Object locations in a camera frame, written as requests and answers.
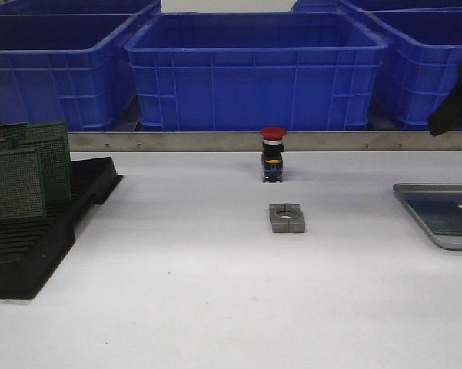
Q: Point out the centre blue plastic crate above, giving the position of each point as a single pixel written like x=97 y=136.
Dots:
x=247 y=71

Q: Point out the far left blue crate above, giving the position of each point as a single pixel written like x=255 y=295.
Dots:
x=79 y=7

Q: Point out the right blue plastic crate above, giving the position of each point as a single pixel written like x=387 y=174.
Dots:
x=419 y=66

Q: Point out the far right blue crate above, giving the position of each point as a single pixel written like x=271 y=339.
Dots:
x=376 y=5

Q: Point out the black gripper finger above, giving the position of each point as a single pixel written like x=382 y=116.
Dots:
x=448 y=116

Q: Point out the silver metal tray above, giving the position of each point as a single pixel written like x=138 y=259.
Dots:
x=431 y=192

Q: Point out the blue plastic crate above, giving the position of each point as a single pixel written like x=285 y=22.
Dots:
x=419 y=66
x=247 y=71
x=71 y=68

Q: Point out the steel table edge rail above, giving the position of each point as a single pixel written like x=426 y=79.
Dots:
x=240 y=141

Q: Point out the left blue plastic crate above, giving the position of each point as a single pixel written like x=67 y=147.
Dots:
x=71 y=68

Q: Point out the green perforated circuit board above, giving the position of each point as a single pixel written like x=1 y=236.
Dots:
x=441 y=217

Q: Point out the red emergency stop button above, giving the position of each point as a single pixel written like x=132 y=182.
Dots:
x=271 y=158

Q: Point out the black slotted board rack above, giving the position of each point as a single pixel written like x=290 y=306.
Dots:
x=31 y=249

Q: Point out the grey metal clamp block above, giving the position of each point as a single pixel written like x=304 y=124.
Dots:
x=286 y=218

